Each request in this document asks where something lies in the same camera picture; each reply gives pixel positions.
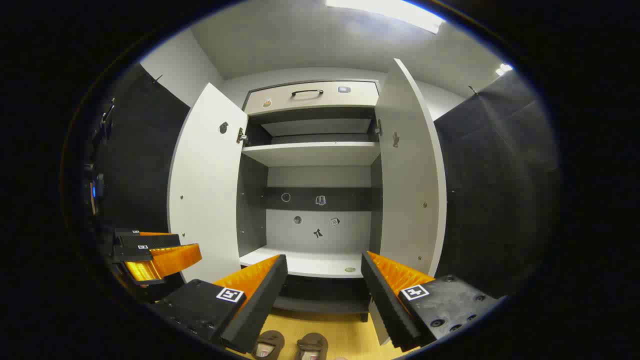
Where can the small ceiling light panel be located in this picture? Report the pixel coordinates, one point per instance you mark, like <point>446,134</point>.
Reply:
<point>504,69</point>

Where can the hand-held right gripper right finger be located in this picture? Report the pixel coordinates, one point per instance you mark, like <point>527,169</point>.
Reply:
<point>387,300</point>

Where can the long ceiling light panel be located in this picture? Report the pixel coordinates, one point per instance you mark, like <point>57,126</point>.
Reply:
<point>385,12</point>

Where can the white and grey shoe cabinet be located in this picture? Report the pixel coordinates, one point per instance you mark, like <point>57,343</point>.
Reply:
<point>310,152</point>

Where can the brown fuzzy shoe with bow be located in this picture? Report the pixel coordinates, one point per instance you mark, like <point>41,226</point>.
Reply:
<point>311,345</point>
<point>269,344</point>

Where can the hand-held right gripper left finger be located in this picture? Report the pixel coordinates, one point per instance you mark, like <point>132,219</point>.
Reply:
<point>260,300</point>

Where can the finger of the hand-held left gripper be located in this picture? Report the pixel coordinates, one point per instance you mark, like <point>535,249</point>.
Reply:
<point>150,241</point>
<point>132,254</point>

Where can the small dark clip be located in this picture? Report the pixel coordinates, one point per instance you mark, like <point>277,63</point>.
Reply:
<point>158,78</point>
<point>473,90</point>

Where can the white shoe cabinet door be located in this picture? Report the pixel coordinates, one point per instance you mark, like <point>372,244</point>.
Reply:
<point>412,190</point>
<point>205,190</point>

